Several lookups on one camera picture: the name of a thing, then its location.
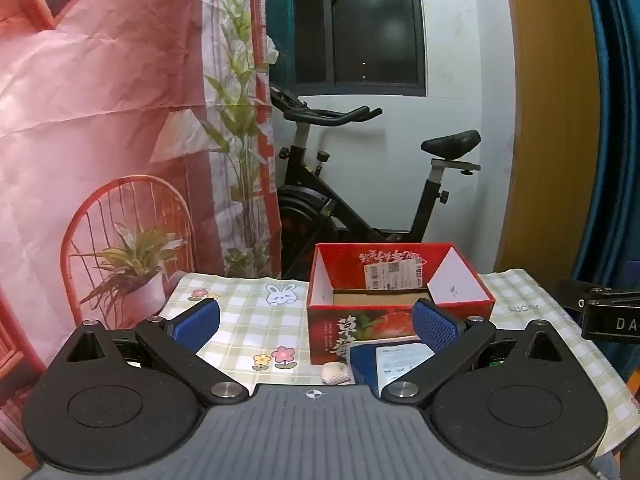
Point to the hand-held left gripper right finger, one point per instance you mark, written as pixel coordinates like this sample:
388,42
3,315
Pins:
435,327

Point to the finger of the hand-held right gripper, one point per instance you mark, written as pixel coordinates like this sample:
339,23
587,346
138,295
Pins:
575,292

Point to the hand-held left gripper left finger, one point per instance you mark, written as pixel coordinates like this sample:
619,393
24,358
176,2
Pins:
197,322

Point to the red cardboard box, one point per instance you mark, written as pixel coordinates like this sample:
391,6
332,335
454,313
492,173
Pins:
330,330

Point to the green checkered tablecloth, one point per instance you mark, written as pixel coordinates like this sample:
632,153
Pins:
250,310

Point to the teal curtain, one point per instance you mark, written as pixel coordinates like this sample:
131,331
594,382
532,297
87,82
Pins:
615,160

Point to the black exercise bike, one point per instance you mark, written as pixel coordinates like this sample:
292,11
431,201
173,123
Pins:
310,210

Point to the wooden door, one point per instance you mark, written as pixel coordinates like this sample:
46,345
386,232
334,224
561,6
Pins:
550,110

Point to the white crumpled cloth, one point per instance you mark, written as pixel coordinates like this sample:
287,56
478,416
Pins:
270,50

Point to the dark framed window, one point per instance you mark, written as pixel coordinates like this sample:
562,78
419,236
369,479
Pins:
375,20

